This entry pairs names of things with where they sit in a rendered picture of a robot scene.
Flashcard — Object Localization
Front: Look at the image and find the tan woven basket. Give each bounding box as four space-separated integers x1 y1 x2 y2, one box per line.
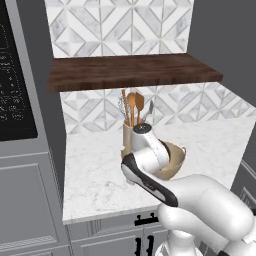
121 139 188 181

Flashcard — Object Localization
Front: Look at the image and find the grey cabinet door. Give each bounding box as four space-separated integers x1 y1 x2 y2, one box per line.
143 225 171 256
70 229 145 256

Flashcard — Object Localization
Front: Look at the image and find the grey tall cabinet unit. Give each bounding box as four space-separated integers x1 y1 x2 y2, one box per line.
0 0 72 256

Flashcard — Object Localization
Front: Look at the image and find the grey panelled side cabinet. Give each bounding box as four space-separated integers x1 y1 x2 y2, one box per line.
229 159 256 214

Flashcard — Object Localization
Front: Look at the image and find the beige utensil pot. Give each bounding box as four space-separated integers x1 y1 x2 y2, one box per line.
122 120 135 150

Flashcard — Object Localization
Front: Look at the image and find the metal whisk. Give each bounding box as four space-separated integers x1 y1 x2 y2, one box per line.
117 94 131 125

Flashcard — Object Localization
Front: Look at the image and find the wooden spoon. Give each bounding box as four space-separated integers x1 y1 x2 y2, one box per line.
127 92 138 128

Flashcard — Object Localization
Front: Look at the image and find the grey metal spatula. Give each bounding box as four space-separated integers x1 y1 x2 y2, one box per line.
141 99 155 125

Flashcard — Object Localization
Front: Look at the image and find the wooden spatula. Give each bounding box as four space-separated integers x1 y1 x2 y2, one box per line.
134 92 145 126

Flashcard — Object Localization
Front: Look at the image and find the dark wooden shelf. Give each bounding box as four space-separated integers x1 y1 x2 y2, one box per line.
46 53 225 94

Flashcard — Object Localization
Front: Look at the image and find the grey drawer front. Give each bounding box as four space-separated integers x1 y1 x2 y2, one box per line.
66 210 168 238

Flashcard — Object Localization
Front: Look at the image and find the black drawer handle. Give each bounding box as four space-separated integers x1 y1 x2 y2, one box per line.
134 214 160 227

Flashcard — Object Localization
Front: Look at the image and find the black cabinet door handle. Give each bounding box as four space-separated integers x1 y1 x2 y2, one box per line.
146 234 155 256
134 236 143 256

